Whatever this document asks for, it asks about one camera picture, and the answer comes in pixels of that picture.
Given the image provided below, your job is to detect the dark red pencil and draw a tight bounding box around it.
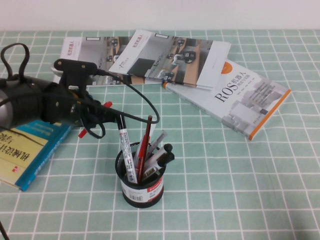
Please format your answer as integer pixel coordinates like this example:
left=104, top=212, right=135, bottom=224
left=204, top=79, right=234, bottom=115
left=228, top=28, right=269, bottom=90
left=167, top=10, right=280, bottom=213
left=138, top=115, right=153, bottom=185

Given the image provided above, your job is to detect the red capped marker pen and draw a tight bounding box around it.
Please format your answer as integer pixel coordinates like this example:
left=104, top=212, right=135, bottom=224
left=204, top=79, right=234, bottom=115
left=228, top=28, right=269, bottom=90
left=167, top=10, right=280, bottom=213
left=78, top=100, right=113, bottom=139

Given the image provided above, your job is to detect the clear gel pen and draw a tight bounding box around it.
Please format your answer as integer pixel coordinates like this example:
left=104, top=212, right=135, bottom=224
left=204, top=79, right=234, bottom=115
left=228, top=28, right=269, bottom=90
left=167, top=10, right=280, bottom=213
left=147, top=129, right=168, bottom=161

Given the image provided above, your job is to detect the green checked tablecloth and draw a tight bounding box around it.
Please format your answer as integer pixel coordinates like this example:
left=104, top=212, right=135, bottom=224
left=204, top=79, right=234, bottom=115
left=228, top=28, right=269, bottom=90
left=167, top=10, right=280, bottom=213
left=0, top=29, right=320, bottom=240

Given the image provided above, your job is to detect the black camera cable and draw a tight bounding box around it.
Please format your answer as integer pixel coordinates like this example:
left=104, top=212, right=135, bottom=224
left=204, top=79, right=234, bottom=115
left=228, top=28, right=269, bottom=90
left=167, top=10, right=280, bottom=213
left=82, top=69, right=161, bottom=140

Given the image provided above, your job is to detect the thin black cable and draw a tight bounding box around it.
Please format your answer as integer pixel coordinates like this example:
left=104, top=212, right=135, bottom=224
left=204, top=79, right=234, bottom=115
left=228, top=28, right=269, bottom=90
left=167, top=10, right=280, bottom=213
left=0, top=126, right=43, bottom=146
left=0, top=219, right=10, bottom=240

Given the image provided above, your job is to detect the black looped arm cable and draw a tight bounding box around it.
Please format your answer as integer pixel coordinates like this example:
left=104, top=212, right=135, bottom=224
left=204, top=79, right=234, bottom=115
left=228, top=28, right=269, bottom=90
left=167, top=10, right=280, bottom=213
left=0, top=42, right=31, bottom=83

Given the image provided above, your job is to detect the white plastic ruler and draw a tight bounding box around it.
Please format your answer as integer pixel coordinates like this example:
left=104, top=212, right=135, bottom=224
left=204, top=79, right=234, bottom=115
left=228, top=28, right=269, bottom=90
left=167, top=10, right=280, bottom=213
left=149, top=122, right=159, bottom=141

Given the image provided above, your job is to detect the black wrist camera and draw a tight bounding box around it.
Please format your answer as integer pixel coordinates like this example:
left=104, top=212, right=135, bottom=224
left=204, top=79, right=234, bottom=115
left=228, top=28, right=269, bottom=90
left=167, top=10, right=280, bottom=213
left=50, top=58, right=98, bottom=88

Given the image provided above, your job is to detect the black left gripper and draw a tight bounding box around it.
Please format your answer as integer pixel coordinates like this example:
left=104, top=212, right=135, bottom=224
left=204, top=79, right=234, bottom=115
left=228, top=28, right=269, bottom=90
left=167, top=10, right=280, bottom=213
left=41, top=81, right=120, bottom=126

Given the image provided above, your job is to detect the white robot photo brochure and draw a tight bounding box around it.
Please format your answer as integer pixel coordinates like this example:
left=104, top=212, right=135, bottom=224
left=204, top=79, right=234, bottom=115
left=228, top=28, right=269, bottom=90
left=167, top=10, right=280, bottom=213
left=107, top=29, right=232, bottom=91
left=59, top=36, right=141, bottom=88

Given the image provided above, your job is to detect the teal and yellow hardcover book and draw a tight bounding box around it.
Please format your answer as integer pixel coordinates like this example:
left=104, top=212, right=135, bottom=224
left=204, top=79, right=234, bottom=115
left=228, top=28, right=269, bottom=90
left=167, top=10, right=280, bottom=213
left=0, top=119, right=73, bottom=193

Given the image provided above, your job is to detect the black mesh pen holder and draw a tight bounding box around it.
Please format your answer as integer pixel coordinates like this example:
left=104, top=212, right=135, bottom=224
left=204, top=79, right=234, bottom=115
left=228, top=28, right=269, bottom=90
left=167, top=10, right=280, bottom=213
left=114, top=141, right=165, bottom=209

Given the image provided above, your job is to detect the white ROS book orange spine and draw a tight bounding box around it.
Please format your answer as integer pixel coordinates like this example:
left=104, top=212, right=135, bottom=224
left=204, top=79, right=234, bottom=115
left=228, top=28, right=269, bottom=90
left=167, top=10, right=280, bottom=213
left=163, top=59, right=293, bottom=142

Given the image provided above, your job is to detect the white marker black cap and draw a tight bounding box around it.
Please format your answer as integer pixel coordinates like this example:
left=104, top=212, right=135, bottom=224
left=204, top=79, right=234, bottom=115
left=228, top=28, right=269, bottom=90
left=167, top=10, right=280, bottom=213
left=117, top=113, right=139, bottom=185
left=143, top=143, right=173, bottom=173
left=149, top=151, right=175, bottom=176

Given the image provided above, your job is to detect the red ballpoint pen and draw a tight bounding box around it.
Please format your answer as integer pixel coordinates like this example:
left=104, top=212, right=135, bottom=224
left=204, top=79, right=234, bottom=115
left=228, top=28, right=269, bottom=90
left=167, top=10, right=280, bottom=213
left=136, top=134, right=151, bottom=176

